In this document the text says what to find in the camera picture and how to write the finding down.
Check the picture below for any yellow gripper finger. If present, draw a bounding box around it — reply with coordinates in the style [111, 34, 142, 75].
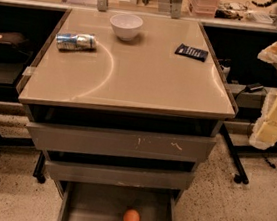
[249, 89, 277, 150]
[257, 41, 277, 65]

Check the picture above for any orange fruit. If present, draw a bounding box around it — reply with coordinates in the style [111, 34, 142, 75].
[122, 209, 140, 221]

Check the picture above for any top grey drawer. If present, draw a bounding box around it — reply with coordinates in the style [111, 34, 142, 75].
[27, 122, 215, 162]

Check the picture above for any grey drawer cabinet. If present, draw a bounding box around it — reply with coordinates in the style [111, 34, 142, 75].
[0, 0, 249, 221]

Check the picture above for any open bottom grey drawer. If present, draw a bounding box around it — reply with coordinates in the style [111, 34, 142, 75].
[55, 177, 186, 221]

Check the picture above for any black power adapter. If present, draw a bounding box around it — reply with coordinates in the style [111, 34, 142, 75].
[245, 83, 264, 93]

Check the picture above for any dark blue snack packet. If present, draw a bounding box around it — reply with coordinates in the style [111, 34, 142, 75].
[175, 43, 208, 62]

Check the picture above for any pink stacked container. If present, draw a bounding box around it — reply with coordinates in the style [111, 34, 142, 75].
[188, 0, 220, 17]

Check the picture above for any white bowl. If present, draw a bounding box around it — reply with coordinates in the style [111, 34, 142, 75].
[110, 14, 143, 41]

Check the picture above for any crushed blue silver can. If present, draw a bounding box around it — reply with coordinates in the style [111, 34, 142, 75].
[56, 33, 97, 51]

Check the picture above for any black table leg frame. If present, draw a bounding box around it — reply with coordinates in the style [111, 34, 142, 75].
[220, 125, 277, 184]

